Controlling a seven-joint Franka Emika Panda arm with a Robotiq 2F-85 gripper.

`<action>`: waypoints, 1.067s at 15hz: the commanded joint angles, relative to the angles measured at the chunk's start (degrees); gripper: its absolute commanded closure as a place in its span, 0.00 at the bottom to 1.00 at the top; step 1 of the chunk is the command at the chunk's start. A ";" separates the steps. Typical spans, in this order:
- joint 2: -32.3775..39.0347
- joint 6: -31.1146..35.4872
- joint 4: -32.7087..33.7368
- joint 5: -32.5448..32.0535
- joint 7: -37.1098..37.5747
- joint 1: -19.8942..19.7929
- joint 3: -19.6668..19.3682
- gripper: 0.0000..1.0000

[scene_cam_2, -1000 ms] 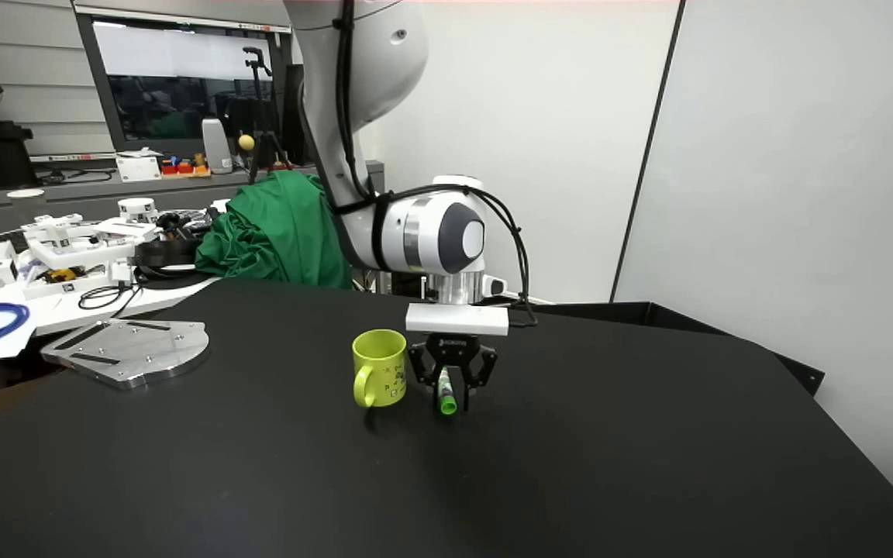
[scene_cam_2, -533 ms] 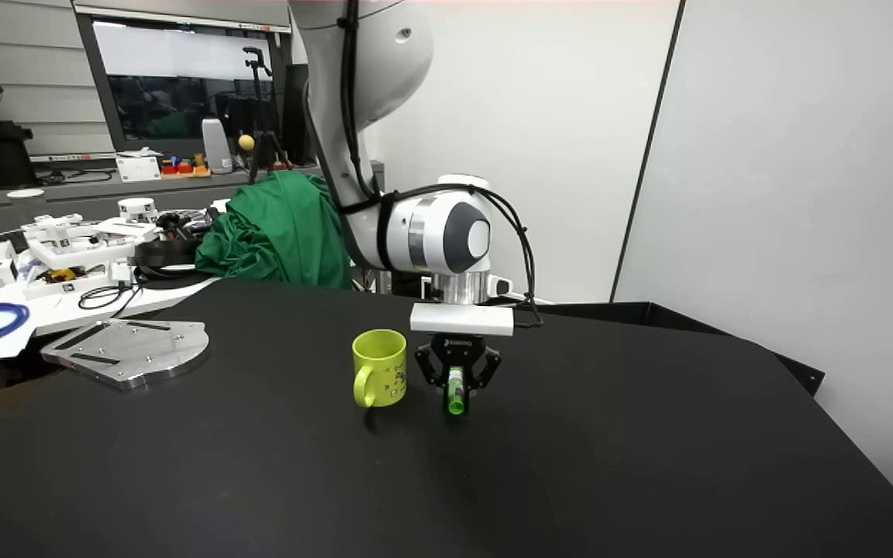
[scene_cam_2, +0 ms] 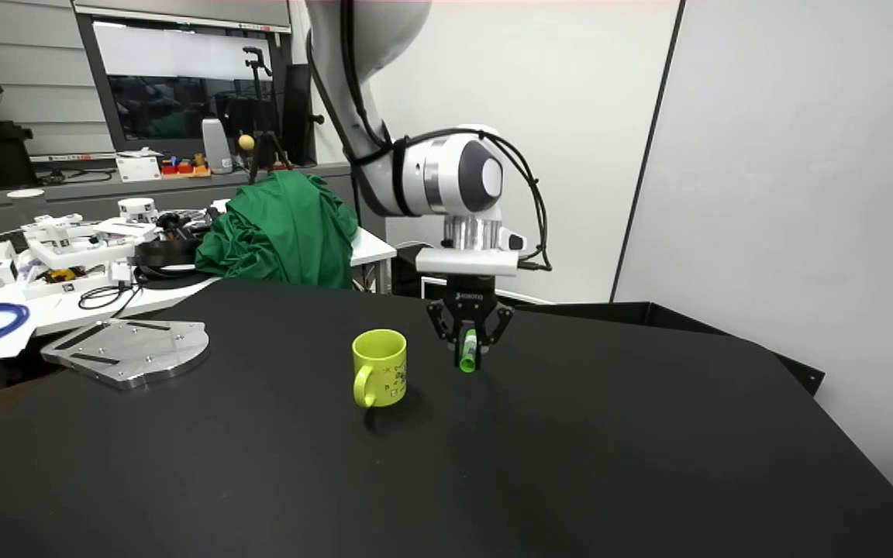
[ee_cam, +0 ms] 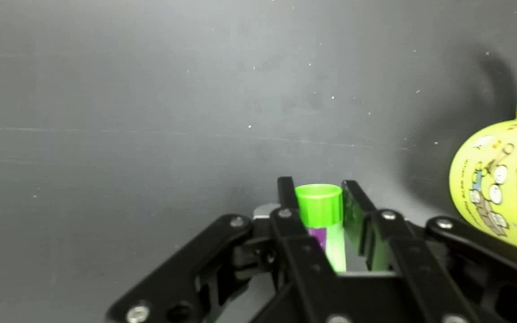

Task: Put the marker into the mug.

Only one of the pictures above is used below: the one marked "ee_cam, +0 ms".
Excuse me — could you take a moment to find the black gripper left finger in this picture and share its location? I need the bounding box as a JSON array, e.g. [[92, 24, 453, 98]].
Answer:
[[105, 175, 340, 323]]

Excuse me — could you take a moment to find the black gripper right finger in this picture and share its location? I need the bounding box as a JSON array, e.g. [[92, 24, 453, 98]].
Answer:
[[340, 177, 517, 323]]

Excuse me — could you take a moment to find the yellow-green mug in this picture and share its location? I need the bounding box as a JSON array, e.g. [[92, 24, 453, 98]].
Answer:
[[448, 60, 517, 259]]

